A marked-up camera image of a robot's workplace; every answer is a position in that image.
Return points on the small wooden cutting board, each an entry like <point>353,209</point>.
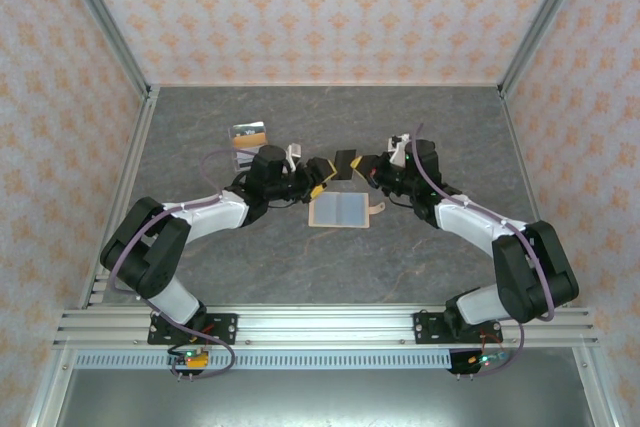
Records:
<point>330,209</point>

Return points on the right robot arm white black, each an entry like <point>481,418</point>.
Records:
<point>470,222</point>

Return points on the small circuit board green LED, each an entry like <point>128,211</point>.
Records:
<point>487,359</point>

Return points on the circuit board with yellow connector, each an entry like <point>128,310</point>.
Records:
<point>197,359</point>

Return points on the grey metal panel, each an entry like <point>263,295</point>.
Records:
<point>320,399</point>

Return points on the aluminium table side rail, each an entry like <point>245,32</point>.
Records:
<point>117,202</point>
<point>532,197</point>

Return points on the horizontal aluminium base rail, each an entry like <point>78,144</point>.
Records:
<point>325,327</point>

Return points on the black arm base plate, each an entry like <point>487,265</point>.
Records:
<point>226,327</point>
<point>425,329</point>

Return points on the aluminium corner post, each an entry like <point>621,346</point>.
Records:
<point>545,22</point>
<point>102,22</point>

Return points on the aluminium lower frame post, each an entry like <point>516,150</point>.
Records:
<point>50,392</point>
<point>595,392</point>

